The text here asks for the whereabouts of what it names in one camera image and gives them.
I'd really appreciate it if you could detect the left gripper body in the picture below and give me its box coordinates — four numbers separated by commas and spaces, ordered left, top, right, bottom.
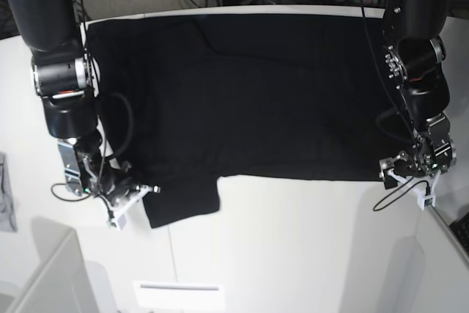
394, 146, 440, 181

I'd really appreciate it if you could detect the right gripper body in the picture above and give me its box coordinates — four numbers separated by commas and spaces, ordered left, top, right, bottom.
84, 161, 135, 210

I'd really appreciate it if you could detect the black T-shirt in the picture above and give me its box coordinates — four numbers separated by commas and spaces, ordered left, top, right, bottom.
88, 14, 410, 228

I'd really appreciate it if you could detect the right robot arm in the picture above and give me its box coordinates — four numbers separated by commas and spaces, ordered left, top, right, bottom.
7, 0, 160, 210

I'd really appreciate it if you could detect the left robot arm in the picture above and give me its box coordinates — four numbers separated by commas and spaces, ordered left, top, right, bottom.
380, 0, 456, 189

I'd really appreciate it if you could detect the black keyboard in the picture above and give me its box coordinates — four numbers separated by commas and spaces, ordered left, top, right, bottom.
450, 213, 469, 254

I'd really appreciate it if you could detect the white box lower right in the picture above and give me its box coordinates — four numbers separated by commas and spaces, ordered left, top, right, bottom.
376, 207, 468, 312

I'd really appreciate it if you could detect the white box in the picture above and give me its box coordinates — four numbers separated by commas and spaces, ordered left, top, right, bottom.
1, 217, 119, 312
376, 207, 468, 312

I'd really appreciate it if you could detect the white label plate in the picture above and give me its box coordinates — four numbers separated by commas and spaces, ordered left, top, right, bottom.
133, 281, 226, 312

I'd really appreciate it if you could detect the white box lower left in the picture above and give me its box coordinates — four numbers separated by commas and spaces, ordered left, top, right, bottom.
1, 217, 119, 312

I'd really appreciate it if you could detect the grey cloth at left edge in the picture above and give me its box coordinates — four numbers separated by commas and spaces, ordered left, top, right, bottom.
0, 153, 18, 232

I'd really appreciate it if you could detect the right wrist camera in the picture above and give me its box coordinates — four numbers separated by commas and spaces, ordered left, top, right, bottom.
106, 196, 141, 231

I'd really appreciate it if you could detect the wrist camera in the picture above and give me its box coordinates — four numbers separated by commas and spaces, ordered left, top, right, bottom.
106, 196, 141, 231
410, 171, 441, 210

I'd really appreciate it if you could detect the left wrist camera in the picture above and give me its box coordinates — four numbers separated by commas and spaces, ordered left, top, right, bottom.
410, 171, 441, 210

